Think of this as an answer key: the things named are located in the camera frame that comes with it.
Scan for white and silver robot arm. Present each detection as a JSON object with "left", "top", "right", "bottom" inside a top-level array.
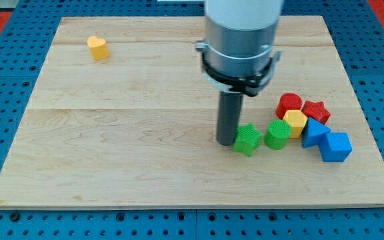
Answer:
[{"left": 196, "top": 0, "right": 283, "bottom": 97}]

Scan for yellow heart block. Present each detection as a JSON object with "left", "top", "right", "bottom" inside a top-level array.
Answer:
[{"left": 87, "top": 36, "right": 110, "bottom": 61}]

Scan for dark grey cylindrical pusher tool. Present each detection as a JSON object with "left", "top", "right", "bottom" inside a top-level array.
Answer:
[{"left": 216, "top": 91, "right": 243, "bottom": 146}]

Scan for green star block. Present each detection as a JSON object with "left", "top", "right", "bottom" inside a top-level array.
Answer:
[{"left": 233, "top": 123, "right": 263, "bottom": 157}]

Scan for light wooden board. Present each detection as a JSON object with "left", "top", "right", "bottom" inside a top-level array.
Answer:
[{"left": 0, "top": 16, "right": 384, "bottom": 210}]

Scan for green cylinder block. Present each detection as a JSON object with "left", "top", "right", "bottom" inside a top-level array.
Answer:
[{"left": 264, "top": 119, "right": 292, "bottom": 150}]

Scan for red cylinder block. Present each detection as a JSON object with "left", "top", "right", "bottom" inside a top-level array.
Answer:
[{"left": 275, "top": 93, "right": 303, "bottom": 119}]

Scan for yellow hexagon block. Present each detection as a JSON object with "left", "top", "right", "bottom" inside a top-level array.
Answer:
[{"left": 283, "top": 110, "right": 308, "bottom": 139}]

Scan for blue triangle block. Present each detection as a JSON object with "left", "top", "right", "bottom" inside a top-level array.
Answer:
[{"left": 301, "top": 117, "right": 331, "bottom": 148}]

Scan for red star block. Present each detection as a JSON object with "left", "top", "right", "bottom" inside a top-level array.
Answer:
[{"left": 301, "top": 101, "right": 331, "bottom": 125}]

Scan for blue cube block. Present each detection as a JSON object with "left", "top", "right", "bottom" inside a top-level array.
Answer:
[{"left": 319, "top": 132, "right": 353, "bottom": 162}]

